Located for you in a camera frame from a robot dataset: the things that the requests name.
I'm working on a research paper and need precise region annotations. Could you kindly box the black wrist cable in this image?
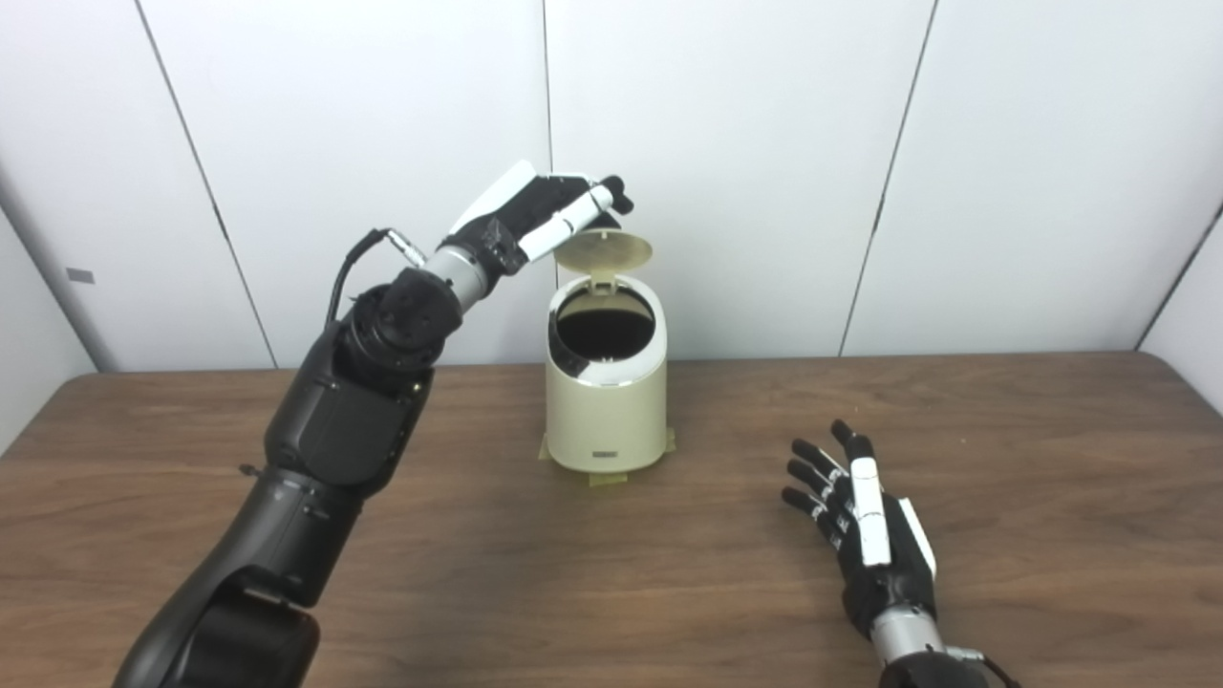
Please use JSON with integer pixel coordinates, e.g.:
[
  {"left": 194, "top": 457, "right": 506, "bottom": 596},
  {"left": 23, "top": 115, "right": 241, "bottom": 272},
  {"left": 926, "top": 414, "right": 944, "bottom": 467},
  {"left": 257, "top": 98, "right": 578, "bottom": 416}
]
[
  {"left": 325, "top": 227, "right": 429, "bottom": 328},
  {"left": 946, "top": 647, "right": 1023, "bottom": 688}
]

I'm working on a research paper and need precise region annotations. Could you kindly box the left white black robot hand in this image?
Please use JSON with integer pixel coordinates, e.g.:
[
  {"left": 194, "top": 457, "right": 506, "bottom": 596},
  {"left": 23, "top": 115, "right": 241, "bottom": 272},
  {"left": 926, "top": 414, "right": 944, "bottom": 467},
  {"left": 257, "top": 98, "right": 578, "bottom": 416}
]
[{"left": 444, "top": 160, "right": 635, "bottom": 278}]

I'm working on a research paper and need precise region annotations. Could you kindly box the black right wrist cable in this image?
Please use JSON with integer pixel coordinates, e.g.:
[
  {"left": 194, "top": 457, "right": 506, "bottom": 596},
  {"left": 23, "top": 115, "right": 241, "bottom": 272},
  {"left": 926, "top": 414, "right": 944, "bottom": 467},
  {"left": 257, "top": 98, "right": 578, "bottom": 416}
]
[{"left": 946, "top": 647, "right": 1023, "bottom": 688}]

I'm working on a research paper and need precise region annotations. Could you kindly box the cream-colored bin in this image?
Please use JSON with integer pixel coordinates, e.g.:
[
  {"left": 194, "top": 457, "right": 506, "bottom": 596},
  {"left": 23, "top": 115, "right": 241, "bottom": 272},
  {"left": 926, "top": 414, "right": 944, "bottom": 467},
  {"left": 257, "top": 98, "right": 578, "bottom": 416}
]
[{"left": 545, "top": 275, "right": 668, "bottom": 474}]

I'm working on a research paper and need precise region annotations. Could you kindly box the cream round bin lid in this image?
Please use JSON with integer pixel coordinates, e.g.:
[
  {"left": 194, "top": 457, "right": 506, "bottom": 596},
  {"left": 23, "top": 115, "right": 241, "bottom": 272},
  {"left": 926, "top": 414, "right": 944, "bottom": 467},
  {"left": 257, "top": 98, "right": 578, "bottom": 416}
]
[{"left": 555, "top": 227, "right": 654, "bottom": 290}]

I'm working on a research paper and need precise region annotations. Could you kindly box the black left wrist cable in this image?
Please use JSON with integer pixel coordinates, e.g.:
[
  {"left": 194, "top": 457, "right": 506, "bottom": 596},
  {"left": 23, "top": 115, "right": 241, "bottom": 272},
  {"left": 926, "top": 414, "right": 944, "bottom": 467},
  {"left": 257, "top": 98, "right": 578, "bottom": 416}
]
[{"left": 325, "top": 227, "right": 429, "bottom": 328}]

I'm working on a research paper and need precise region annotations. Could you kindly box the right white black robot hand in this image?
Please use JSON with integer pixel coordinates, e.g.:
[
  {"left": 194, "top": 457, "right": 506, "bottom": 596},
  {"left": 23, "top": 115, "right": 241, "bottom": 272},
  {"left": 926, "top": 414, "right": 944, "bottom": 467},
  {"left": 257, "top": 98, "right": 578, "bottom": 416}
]
[{"left": 782, "top": 419, "right": 939, "bottom": 640}]

